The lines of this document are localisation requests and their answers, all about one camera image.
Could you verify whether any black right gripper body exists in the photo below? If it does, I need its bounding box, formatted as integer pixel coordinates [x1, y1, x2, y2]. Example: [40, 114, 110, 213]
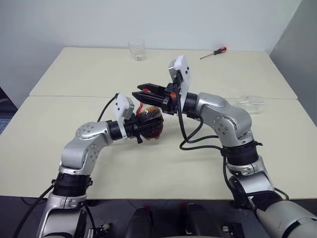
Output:
[162, 75, 180, 116]

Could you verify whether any clear glass tumbler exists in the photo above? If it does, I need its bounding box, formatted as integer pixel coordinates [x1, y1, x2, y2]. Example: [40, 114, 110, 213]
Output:
[127, 39, 146, 62]

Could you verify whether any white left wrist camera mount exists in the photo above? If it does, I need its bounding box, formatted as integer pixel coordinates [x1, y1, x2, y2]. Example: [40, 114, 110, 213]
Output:
[112, 93, 136, 140]

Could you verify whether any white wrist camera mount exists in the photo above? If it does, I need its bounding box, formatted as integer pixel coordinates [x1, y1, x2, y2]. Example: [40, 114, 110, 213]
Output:
[167, 55, 192, 114]
[112, 93, 136, 140]

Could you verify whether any black left upper arm cable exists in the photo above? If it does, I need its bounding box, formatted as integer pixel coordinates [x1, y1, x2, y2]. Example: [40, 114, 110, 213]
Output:
[14, 184, 55, 238]

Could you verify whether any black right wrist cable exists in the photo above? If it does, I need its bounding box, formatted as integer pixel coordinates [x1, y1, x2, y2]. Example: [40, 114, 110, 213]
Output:
[176, 99, 248, 204]

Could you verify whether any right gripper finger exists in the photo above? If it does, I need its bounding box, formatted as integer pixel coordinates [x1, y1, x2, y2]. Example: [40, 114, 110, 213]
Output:
[132, 91, 166, 110]
[137, 83, 172, 96]

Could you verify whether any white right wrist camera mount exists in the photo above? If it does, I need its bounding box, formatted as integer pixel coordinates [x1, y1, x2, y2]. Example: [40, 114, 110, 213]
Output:
[167, 55, 192, 114]

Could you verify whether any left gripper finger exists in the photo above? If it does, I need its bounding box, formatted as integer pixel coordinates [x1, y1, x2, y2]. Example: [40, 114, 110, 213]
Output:
[137, 123, 163, 133]
[137, 114, 164, 124]

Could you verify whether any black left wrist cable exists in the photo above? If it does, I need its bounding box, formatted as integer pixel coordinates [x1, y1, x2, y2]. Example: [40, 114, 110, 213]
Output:
[97, 93, 120, 122]

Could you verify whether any dark blue gridded object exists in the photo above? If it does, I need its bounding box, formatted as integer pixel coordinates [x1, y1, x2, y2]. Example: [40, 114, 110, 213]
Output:
[0, 86, 18, 135]

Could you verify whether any orange and black screwdriver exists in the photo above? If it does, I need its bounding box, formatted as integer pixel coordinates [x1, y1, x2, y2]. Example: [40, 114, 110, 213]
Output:
[200, 46, 227, 60]

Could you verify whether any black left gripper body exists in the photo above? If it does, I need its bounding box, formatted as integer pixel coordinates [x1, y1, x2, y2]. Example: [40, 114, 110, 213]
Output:
[125, 115, 145, 145]

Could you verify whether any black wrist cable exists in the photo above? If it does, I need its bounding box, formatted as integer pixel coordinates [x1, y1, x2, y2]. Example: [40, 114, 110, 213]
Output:
[176, 99, 248, 204]
[97, 93, 120, 122]

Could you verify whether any plastic bottle with brown drink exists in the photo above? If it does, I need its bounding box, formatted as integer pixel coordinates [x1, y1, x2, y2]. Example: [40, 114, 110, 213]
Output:
[135, 103, 164, 141]

